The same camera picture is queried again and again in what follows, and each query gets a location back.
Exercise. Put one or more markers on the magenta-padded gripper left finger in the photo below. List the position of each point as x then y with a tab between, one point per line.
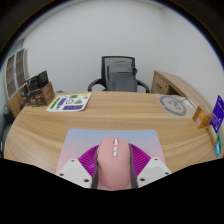
75	171

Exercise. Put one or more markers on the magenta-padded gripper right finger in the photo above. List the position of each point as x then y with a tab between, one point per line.
153	170

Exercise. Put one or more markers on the pink computer mouse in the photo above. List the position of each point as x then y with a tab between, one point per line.
113	166

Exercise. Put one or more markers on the pink and blue mouse pad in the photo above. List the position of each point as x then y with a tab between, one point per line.
83	141

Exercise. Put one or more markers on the white printed sticker sheet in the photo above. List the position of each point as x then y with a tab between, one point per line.
69	102

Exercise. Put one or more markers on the green and teal box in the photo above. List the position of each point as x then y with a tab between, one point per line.
218	145

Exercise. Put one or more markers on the small orange box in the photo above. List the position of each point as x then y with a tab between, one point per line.
201	117

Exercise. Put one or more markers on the low brown cardboard box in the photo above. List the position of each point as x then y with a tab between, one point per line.
41	96

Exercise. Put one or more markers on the purple box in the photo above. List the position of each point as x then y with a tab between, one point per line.
218	115

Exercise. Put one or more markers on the wooden side desk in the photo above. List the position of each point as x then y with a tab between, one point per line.
166	83

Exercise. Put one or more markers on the tall brown cardboard box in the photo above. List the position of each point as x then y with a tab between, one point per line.
23	96

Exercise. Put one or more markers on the grey backpack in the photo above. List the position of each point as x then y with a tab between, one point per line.
121	78

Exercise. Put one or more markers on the black cardboard box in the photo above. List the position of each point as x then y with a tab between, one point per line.
38	80

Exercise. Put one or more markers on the black mesh office chair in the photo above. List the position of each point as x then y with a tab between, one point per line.
104	63

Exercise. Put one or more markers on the wooden shelf cabinet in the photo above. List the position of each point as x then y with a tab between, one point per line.
13	73

